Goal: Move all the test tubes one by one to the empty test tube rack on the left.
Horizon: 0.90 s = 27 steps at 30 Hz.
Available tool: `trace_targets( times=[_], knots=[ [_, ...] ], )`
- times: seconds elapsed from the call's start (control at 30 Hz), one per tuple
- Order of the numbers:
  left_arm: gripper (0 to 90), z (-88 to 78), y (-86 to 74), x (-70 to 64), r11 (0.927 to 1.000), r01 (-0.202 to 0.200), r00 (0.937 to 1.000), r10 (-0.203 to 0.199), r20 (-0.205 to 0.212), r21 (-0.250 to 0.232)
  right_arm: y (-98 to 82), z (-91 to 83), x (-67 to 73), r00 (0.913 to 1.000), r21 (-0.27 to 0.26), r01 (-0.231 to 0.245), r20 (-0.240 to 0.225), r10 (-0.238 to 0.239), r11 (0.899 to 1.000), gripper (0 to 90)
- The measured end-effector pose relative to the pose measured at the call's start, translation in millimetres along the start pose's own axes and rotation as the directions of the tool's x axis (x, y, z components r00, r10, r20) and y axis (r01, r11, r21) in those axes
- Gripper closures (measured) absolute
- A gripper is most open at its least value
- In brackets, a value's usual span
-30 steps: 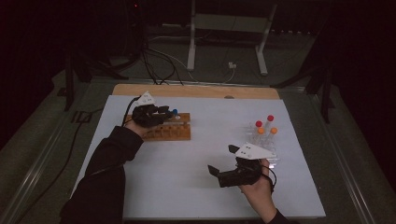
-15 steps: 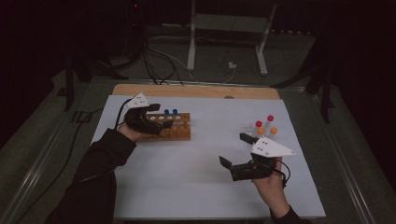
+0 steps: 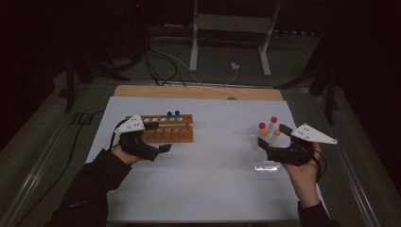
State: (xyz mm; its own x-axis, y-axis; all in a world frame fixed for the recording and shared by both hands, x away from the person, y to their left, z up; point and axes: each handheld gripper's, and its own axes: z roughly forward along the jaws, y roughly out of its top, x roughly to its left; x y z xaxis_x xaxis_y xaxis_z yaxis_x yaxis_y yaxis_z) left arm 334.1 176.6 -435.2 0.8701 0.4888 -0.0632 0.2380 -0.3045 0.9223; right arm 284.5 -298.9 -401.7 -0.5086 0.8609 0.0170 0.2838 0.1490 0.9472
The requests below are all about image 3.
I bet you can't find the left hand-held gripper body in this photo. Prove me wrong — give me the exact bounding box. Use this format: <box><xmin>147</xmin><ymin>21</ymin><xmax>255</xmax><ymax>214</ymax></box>
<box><xmin>113</xmin><ymin>113</ymin><xmax>161</xmax><ymax>163</ymax></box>

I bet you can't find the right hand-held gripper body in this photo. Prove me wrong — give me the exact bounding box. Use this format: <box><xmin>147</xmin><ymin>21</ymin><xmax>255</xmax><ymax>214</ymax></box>
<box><xmin>266</xmin><ymin>123</ymin><xmax>339</xmax><ymax>167</ymax></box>

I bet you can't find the wooden test tube rack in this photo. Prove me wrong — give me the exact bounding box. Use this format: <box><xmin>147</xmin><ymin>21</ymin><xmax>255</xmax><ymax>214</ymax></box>
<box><xmin>126</xmin><ymin>113</ymin><xmax>194</xmax><ymax>144</ymax></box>

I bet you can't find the clear plastic test tube rack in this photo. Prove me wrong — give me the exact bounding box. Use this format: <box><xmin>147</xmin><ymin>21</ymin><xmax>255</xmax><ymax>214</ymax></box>
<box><xmin>251</xmin><ymin>124</ymin><xmax>282</xmax><ymax>173</ymax></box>

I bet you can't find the person's left hand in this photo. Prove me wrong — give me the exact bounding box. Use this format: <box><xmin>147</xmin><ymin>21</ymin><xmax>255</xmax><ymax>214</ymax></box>
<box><xmin>111</xmin><ymin>145</ymin><xmax>143</xmax><ymax>166</ymax></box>

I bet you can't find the person's right hand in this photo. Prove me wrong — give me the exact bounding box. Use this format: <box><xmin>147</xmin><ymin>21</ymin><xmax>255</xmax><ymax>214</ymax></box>
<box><xmin>282</xmin><ymin>142</ymin><xmax>323</xmax><ymax>209</ymax></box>

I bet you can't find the black stand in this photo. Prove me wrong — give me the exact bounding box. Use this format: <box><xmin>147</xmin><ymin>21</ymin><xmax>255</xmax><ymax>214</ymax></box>
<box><xmin>273</xmin><ymin>61</ymin><xmax>342</xmax><ymax>126</ymax></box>
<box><xmin>58</xmin><ymin>53</ymin><xmax>131</xmax><ymax>114</ymax></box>

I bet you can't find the white table mat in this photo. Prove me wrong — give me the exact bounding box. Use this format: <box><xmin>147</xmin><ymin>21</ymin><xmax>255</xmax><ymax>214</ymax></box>
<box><xmin>84</xmin><ymin>96</ymin><xmax>329</xmax><ymax>223</ymax></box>

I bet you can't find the white metal stand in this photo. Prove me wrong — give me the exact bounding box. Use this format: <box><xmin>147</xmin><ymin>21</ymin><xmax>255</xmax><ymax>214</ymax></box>
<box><xmin>188</xmin><ymin>0</ymin><xmax>282</xmax><ymax>78</ymax></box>

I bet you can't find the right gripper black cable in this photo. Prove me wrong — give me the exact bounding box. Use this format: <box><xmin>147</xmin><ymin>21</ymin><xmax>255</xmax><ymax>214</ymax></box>
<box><xmin>310</xmin><ymin>148</ymin><xmax>328</xmax><ymax>183</ymax></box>

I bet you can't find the metal frame rail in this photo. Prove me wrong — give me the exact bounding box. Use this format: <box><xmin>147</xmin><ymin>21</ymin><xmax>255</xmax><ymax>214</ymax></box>
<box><xmin>310</xmin><ymin>91</ymin><xmax>381</xmax><ymax>227</ymax></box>
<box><xmin>0</xmin><ymin>81</ymin><xmax>96</xmax><ymax>227</ymax></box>

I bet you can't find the black floor bracket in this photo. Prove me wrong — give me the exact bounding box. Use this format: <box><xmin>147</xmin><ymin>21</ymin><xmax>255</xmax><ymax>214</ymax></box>
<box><xmin>72</xmin><ymin>112</ymin><xmax>95</xmax><ymax>126</ymax></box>

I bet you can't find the black floor cable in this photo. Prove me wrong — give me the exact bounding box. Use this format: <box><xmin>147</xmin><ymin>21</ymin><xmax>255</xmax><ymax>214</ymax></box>
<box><xmin>13</xmin><ymin>108</ymin><xmax>107</xmax><ymax>227</ymax></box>

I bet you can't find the bundle of black cables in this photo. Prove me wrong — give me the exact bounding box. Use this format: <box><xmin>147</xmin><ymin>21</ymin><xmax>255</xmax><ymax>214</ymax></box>
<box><xmin>140</xmin><ymin>44</ymin><xmax>187</xmax><ymax>87</ymax></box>

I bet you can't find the white cable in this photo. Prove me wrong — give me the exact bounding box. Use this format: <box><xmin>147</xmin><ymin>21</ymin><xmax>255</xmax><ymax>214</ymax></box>
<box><xmin>150</xmin><ymin>36</ymin><xmax>240</xmax><ymax>86</ymax></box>

